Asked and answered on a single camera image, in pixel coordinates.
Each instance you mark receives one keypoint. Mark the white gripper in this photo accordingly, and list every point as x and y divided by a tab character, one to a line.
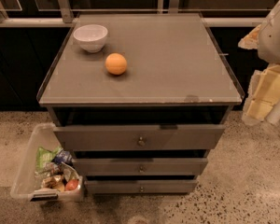
274	42

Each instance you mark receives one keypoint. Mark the grey drawer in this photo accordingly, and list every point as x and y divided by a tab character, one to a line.
140	186
154	166
139	137

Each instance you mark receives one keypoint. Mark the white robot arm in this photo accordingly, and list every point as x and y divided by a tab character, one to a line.
269	38

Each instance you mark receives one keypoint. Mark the white cylindrical robot base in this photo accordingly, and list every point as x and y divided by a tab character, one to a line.
274	115

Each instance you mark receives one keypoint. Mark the grey top drawer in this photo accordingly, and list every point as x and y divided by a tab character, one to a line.
139	137

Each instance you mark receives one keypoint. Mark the grey drawer cabinet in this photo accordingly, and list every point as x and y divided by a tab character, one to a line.
175	76

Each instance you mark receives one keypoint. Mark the grey bottom drawer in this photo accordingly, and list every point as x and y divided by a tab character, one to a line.
140	186

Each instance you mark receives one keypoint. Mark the orange fruit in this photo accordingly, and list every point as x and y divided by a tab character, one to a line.
115	64

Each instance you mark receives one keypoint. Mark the white ceramic bowl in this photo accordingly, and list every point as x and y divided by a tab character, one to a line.
91	38

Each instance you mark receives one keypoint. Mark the blue snack packet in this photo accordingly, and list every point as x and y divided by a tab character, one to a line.
63	157

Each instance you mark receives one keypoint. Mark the red apple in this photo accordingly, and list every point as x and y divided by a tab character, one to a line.
71	185

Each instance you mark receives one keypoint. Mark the brown snack packet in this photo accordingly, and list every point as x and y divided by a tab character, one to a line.
52	181

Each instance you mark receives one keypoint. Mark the green snack bag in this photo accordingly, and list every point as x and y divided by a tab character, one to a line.
44	156

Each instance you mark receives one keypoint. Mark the clear plastic bin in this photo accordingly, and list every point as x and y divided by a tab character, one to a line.
26	185

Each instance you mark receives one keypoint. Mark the metal window railing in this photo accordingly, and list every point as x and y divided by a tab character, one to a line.
57	13

